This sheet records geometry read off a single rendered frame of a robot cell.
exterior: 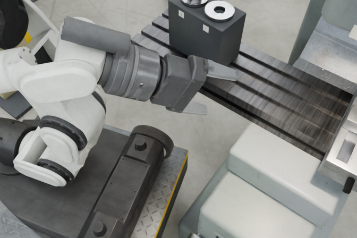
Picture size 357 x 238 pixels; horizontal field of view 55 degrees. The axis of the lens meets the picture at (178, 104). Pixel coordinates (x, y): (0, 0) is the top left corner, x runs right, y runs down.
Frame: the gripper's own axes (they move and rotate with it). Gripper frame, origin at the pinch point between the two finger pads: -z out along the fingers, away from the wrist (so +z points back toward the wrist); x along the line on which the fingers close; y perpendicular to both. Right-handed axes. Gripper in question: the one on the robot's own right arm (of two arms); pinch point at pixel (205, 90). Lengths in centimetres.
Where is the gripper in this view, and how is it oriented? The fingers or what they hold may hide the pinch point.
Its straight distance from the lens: 62.8
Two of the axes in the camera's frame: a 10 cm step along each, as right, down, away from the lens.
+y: -1.0, -7.8, 6.2
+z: -9.0, -2.0, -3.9
